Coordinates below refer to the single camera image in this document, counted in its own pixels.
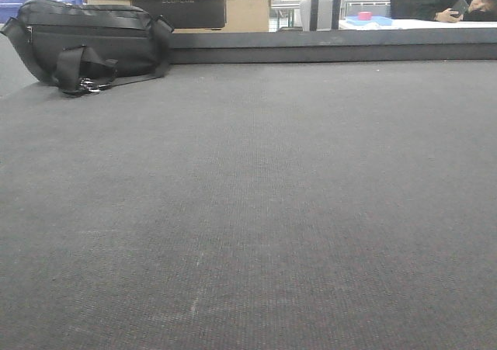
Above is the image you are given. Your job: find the pink tape roll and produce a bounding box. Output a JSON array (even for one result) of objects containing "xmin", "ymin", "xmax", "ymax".
[{"xmin": 357, "ymin": 11, "xmax": 373, "ymax": 21}]

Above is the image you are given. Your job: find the black fabric shoulder bag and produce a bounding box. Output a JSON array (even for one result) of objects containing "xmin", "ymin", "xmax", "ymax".
[{"xmin": 1, "ymin": 0, "xmax": 174, "ymax": 95}]

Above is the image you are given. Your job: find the black smartphone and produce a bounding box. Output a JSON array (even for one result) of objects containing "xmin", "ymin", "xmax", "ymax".
[{"xmin": 450, "ymin": 0, "xmax": 469, "ymax": 18}]

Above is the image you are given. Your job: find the black conveyor side rail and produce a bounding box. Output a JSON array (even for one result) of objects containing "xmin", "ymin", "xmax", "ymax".
[{"xmin": 170, "ymin": 26, "xmax": 496, "ymax": 64}]

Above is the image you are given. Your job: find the person in black clothing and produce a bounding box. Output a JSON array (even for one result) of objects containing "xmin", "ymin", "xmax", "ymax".
[{"xmin": 430, "ymin": 0, "xmax": 496, "ymax": 23}]

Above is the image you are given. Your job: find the blue bin far left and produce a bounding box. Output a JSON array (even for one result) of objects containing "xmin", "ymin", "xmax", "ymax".
[{"xmin": 0, "ymin": 0, "xmax": 83, "ymax": 16}]

